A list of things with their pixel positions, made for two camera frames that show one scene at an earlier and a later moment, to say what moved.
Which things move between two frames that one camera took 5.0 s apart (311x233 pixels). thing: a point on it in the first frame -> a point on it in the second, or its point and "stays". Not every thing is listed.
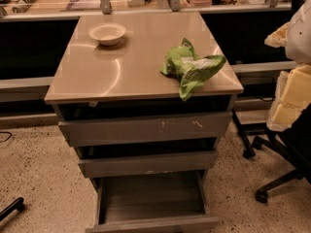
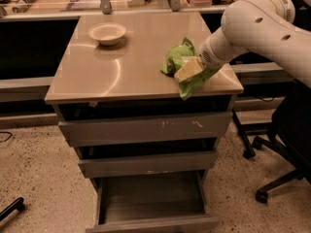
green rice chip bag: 184,63 stays
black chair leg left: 17,204 stays
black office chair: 294,143 stays
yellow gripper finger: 293,95 -> 215,51
